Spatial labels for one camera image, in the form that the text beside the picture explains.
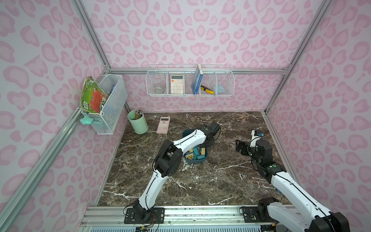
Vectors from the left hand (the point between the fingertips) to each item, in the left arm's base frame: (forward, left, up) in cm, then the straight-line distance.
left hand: (209, 141), depth 97 cm
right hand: (-7, -18, +13) cm, 23 cm away
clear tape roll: (+25, +33, +23) cm, 47 cm away
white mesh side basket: (-6, +55, +28) cm, 62 cm away
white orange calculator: (+27, +21, +27) cm, 43 cm away
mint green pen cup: (+14, +49, +9) cm, 52 cm away
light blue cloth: (+30, -9, +21) cm, 38 cm away
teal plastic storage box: (-8, +8, -2) cm, 12 cm away
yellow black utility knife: (+27, +1, +22) cm, 35 cm away
